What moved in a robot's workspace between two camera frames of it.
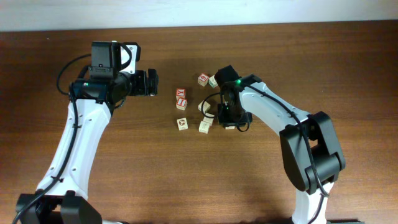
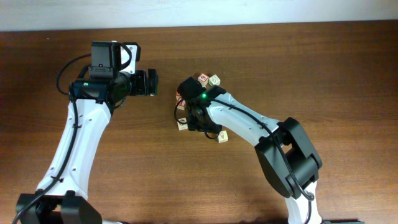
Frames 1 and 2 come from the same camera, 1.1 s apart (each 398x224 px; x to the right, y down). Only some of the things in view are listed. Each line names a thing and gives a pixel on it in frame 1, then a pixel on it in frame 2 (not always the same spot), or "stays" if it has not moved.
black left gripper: (141, 88) stays
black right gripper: (233, 118) → (193, 121)
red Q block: (182, 124) stays
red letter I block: (181, 104) stays
